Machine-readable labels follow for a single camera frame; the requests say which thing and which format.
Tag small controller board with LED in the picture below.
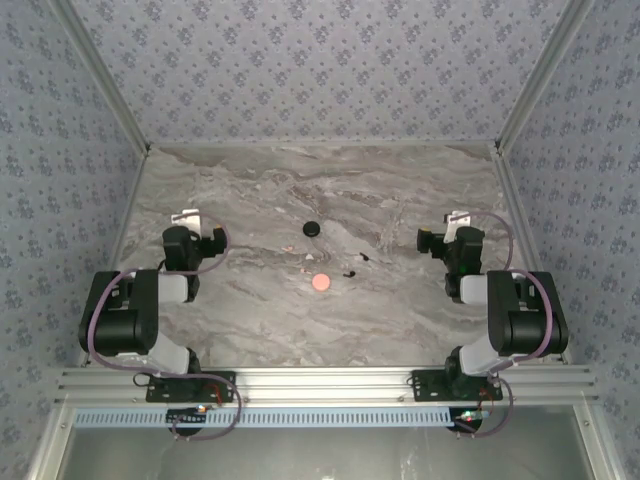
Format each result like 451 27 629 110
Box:
166 405 210 430
449 407 494 434

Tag aluminium corner post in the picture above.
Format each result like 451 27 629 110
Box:
49 0 152 154
493 0 600 154

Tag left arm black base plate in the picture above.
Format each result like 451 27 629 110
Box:
145 370 237 404

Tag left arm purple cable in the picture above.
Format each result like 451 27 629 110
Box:
87 212 245 442

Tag slotted light blue cable duct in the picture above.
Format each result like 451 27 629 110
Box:
72 405 457 430

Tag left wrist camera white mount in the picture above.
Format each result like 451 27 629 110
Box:
171 209 202 235

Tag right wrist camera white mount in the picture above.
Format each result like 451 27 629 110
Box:
443 210 474 236

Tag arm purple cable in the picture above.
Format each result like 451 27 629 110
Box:
452 210 556 441
87 212 245 442

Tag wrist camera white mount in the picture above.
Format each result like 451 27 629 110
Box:
443 210 474 236
171 209 202 235

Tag grey metal panel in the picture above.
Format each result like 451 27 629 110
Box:
49 405 601 480

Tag aluminium mounting rail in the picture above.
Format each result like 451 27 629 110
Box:
54 365 600 405

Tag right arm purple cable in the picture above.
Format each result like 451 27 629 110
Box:
452 210 556 441

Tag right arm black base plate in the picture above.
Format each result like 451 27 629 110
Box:
410 369 504 404

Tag aluminium frame leg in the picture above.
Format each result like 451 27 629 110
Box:
27 404 76 480
572 404 626 480

